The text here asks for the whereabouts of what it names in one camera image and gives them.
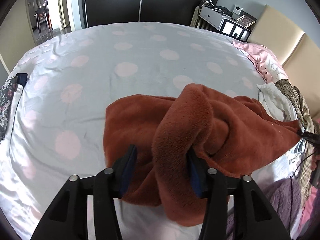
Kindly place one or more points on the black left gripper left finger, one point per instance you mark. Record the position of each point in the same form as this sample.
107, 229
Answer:
66, 216

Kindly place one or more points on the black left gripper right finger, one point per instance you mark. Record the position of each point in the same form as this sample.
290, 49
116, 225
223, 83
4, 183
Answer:
210, 184

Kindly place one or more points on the rust red fleece garment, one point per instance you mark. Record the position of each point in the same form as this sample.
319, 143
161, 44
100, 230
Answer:
233, 135

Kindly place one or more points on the brown striped garment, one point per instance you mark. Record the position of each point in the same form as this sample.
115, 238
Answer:
306, 121

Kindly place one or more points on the purple fuzzy sleeve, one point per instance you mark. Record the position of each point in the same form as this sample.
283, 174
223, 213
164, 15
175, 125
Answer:
282, 199

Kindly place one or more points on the white crumpled garment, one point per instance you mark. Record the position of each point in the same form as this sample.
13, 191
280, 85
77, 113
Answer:
275, 103

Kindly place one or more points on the beige padded headboard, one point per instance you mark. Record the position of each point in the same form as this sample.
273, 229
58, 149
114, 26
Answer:
294, 49

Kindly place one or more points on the pink patterned pillow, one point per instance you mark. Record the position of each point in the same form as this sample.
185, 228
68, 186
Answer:
265, 62

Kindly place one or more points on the white pink-dotted bed sheet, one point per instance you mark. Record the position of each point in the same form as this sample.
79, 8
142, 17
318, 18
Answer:
57, 119

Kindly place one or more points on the white bedside cabinet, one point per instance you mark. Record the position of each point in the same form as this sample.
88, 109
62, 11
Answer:
223, 22

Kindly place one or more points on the dark floral folded garment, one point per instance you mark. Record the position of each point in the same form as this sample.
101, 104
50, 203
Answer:
7, 93

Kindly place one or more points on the white radiator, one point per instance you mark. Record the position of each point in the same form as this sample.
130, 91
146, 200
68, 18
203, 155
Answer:
198, 22

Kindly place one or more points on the black sliding wardrobe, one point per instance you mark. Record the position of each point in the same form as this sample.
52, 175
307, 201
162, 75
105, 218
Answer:
100, 12

